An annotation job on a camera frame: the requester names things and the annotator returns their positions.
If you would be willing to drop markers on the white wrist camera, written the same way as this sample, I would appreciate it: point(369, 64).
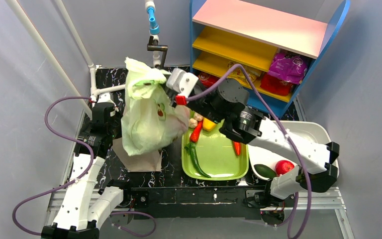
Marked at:
point(179, 83)
point(102, 98)

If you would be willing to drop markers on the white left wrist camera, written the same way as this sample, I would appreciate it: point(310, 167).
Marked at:
point(102, 98)

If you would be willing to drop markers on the red snack bag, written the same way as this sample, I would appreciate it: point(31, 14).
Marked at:
point(276, 86)
point(207, 79)

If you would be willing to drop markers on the white pvc pipe frame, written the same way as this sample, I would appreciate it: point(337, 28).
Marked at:
point(159, 51)

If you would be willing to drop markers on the white plastic tray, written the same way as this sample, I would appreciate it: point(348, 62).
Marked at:
point(310, 139)

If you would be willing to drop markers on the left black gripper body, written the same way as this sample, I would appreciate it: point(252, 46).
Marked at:
point(114, 122)

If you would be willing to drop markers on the garlic bulb lower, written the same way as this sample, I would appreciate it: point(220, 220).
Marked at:
point(193, 123)

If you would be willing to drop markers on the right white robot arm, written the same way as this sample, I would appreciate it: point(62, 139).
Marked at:
point(298, 179)

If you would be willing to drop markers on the yellow bell pepper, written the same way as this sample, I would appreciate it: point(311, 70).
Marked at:
point(208, 125)

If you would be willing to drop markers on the translucent white plastic bag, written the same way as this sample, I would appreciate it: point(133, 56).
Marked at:
point(149, 122)

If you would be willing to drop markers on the yellow snack bag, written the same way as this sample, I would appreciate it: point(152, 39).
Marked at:
point(253, 73)

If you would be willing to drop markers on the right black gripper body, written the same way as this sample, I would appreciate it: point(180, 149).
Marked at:
point(172, 97)

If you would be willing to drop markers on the green chili pepper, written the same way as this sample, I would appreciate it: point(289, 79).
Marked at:
point(191, 151)

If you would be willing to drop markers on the orange carrot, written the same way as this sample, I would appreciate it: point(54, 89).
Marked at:
point(237, 148)

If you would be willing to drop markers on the garlic bulb upper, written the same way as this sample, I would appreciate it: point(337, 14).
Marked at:
point(198, 117)

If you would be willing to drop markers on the purple snack bag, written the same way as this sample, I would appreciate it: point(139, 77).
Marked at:
point(289, 67)

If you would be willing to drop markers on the dark green avocado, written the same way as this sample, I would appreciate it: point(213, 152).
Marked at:
point(264, 171)

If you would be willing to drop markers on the colourful shelf unit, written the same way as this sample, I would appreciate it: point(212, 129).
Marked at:
point(226, 31)

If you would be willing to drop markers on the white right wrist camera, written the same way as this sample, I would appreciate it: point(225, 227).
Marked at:
point(179, 83)

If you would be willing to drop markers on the garlic bulb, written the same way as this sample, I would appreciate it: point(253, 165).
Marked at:
point(198, 117)
point(193, 123)

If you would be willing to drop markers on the beige canvas tote bag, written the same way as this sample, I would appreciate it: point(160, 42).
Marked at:
point(148, 162)

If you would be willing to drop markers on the red apple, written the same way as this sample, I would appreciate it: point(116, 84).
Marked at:
point(283, 166)

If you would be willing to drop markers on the red snack bag left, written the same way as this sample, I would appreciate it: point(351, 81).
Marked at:
point(207, 79)

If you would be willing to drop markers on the red chili pepper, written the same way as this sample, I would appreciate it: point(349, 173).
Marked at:
point(194, 137)

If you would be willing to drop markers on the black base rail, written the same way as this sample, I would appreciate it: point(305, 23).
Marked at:
point(203, 202)

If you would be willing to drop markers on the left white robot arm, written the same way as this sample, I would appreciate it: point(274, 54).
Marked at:
point(77, 217)

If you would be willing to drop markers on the green plastic tray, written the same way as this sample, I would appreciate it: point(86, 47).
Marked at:
point(216, 157)

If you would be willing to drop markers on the red snack bag right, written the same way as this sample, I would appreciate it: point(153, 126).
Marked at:
point(276, 86)

